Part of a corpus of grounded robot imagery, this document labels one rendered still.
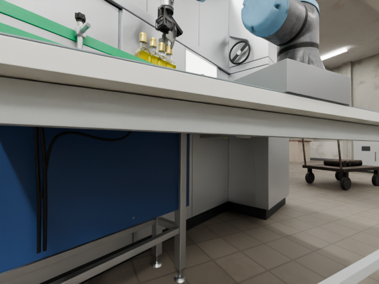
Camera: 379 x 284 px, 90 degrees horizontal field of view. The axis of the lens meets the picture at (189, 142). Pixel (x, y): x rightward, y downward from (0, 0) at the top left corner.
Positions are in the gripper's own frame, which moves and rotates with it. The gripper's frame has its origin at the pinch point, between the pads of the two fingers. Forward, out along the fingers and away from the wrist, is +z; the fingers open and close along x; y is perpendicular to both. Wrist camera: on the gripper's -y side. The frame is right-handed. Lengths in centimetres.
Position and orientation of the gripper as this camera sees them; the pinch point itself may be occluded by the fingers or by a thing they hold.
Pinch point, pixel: (169, 48)
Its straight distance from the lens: 116.7
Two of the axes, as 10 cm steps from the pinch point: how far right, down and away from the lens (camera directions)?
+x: 7.6, -0.1, -6.5
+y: -6.5, -0.2, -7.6
